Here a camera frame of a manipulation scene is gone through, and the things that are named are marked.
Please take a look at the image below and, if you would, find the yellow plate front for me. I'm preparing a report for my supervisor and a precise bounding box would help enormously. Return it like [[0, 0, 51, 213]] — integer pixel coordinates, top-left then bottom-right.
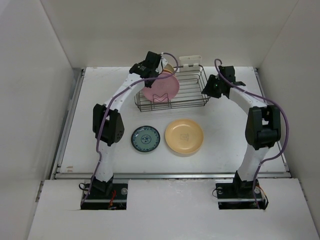
[[164, 118, 205, 157]]

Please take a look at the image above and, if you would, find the small teal patterned plate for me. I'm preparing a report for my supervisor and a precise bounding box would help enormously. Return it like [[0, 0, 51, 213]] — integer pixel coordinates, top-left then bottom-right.
[[130, 125, 161, 153]]

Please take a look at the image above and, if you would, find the yellow plate middle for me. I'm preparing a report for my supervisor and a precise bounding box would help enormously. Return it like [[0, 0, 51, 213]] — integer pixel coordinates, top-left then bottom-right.
[[163, 63, 175, 74]]

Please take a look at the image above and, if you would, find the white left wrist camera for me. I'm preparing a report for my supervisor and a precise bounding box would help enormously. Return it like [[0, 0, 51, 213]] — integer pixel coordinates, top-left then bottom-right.
[[156, 52, 168, 74]]

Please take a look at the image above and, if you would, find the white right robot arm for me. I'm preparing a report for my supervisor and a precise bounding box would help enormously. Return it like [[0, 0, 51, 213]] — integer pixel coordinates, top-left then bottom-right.
[[202, 65, 282, 199]]

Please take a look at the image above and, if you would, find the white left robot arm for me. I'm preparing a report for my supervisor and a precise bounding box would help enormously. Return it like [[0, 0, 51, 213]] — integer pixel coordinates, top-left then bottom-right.
[[90, 51, 168, 199]]

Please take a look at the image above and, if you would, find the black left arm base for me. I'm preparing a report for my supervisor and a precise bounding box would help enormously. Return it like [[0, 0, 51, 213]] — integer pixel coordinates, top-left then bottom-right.
[[78, 178, 129, 211]]

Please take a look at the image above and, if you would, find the white cutlery holder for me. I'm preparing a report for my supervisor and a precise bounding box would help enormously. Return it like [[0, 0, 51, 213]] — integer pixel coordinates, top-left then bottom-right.
[[179, 55, 202, 72]]

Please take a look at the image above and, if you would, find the black wire dish rack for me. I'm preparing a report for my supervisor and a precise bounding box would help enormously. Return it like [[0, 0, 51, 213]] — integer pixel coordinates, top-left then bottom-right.
[[134, 65, 210, 112]]

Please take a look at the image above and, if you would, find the pink plate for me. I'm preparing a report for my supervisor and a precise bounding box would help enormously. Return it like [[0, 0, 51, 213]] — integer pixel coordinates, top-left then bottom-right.
[[141, 72, 180, 103]]

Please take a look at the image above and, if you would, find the yellow plate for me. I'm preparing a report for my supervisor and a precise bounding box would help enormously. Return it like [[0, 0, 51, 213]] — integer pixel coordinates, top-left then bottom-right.
[[164, 118, 205, 157], [163, 63, 175, 74]]

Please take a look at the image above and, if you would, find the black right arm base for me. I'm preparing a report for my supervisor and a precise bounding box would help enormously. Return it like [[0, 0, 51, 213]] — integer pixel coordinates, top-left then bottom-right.
[[214, 179, 269, 210]]

